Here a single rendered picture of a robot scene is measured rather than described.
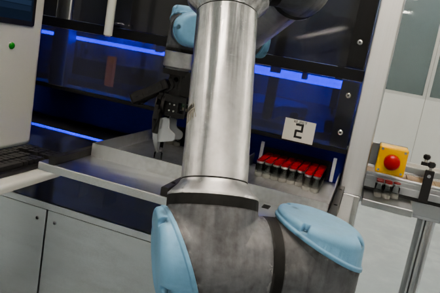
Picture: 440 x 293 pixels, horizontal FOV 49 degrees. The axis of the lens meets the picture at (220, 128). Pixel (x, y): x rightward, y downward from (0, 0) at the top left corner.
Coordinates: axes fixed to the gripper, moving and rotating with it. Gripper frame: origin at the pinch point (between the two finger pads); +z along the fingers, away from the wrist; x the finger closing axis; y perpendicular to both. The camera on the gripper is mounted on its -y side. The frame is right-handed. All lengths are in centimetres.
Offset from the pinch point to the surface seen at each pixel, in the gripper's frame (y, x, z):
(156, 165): 3.2, -5.9, 3.5
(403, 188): 62, 31, 2
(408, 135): 96, 481, 27
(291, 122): 29.3, 19.8, -10.7
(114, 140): -14.8, 4.5, 2.6
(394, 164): 57, 16, -6
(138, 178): 2.1, -12.6, 5.7
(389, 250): 82, 241, 89
